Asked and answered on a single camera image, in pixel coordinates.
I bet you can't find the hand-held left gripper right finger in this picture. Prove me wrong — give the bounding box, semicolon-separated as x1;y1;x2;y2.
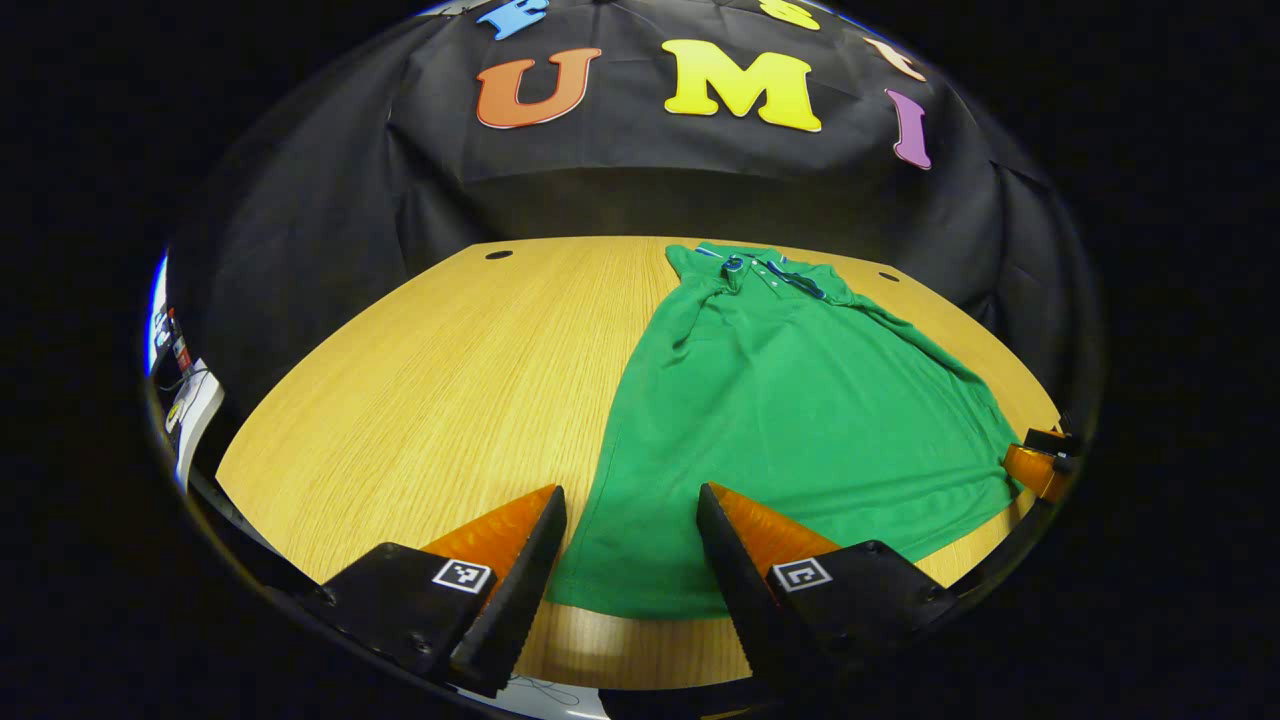
696;482;958;693

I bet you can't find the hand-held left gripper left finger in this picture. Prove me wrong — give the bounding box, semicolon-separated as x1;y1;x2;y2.
298;484;569;700

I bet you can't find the green T-shirt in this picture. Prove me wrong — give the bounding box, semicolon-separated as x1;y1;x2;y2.
548;242;1024;621

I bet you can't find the black backdrop cloth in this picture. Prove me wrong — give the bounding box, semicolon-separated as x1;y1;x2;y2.
165;0;1096;401

